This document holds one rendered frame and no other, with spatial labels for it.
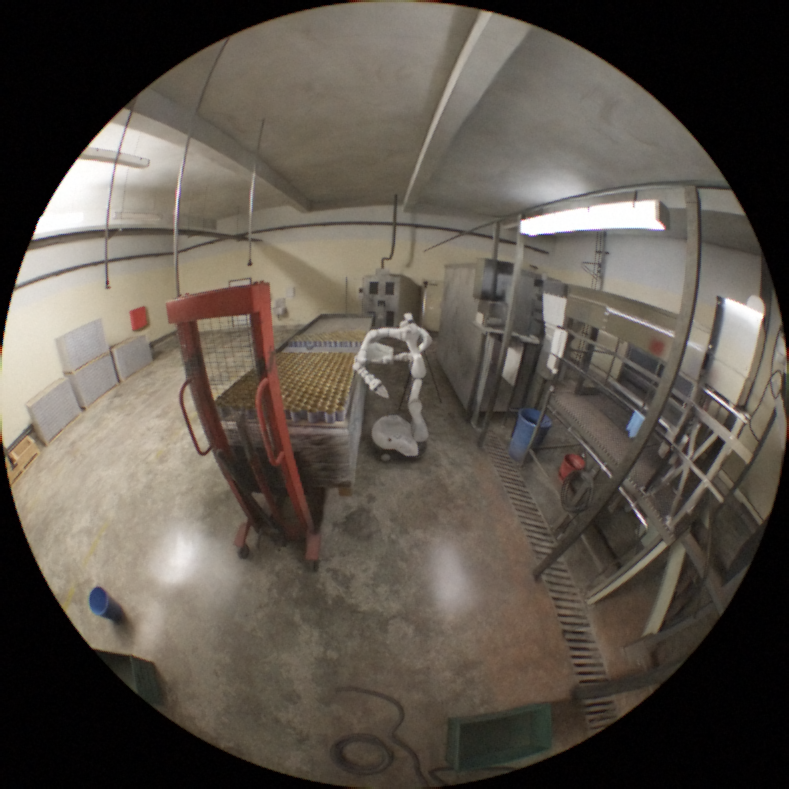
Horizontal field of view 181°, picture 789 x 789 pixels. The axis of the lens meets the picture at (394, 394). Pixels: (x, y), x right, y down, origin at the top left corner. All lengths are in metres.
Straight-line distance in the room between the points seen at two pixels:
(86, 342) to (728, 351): 9.88
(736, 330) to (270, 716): 3.52
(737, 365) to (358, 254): 9.31
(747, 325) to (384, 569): 2.97
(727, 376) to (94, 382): 10.00
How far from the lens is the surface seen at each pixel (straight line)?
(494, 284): 3.06
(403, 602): 2.17
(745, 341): 1.79
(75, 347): 8.22
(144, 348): 9.52
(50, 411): 7.92
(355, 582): 2.22
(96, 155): 4.11
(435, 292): 9.03
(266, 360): 1.27
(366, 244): 9.28
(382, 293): 7.77
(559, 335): 2.71
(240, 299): 1.18
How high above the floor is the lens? 2.09
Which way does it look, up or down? 28 degrees down
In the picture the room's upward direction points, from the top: 4 degrees clockwise
